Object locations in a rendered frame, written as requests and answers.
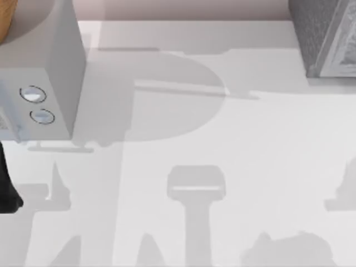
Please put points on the pale microwave oven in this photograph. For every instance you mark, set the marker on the pale microwave oven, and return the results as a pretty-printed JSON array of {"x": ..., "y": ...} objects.
[{"x": 55, "y": 55}]

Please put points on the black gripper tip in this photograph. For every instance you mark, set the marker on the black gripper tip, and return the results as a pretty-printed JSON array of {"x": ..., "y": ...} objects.
[{"x": 7, "y": 189}]

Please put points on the large microwave knob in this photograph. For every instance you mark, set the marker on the large microwave knob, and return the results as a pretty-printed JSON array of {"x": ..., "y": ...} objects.
[{"x": 32, "y": 94}]

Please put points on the small microwave knob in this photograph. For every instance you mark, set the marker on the small microwave knob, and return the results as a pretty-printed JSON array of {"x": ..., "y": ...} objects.
[{"x": 42, "y": 116}]

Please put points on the wooden bowl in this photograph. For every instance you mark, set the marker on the wooden bowl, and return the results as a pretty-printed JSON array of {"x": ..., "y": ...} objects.
[{"x": 5, "y": 16}]

